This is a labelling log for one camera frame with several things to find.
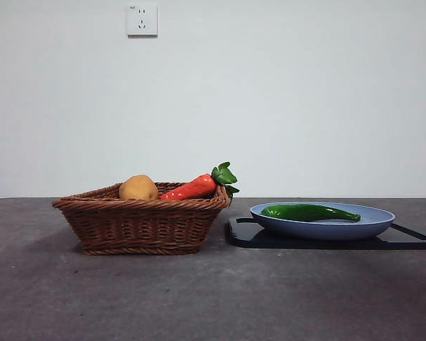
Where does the white wall socket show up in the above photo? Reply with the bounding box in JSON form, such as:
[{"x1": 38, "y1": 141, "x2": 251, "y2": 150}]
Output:
[{"x1": 127, "y1": 4, "x2": 158, "y2": 38}]

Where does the blue round plate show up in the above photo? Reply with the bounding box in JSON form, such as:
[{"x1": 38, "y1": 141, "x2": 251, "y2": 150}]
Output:
[{"x1": 249, "y1": 202, "x2": 396, "y2": 242}]

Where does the green pepper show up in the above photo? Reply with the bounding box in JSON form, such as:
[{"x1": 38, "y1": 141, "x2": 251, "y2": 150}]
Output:
[{"x1": 261, "y1": 203, "x2": 361, "y2": 223}]

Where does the black flat tray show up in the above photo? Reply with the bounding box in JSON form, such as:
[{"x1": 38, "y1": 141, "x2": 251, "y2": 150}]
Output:
[{"x1": 228, "y1": 216, "x2": 426, "y2": 249}]

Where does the brown potato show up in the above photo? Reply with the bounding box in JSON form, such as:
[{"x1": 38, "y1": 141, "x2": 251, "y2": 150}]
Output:
[{"x1": 119, "y1": 173, "x2": 160, "y2": 200}]

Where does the brown wicker basket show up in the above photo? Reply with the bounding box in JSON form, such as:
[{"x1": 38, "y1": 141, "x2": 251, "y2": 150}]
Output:
[{"x1": 51, "y1": 181, "x2": 232, "y2": 256}]

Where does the orange carrot with green leaves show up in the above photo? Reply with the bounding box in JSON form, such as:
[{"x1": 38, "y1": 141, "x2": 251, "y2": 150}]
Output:
[{"x1": 158, "y1": 161, "x2": 240, "y2": 209}]

